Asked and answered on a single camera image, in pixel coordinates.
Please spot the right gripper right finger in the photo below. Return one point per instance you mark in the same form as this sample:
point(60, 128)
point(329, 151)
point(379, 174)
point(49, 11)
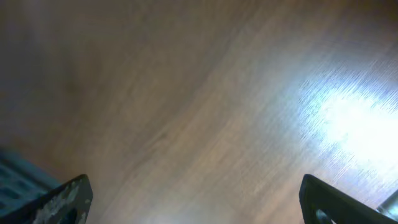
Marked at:
point(322, 203)

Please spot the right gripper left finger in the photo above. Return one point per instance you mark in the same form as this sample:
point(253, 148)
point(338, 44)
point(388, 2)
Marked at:
point(68, 203)

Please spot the grey plastic basket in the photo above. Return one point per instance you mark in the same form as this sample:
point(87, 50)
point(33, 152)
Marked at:
point(22, 182)

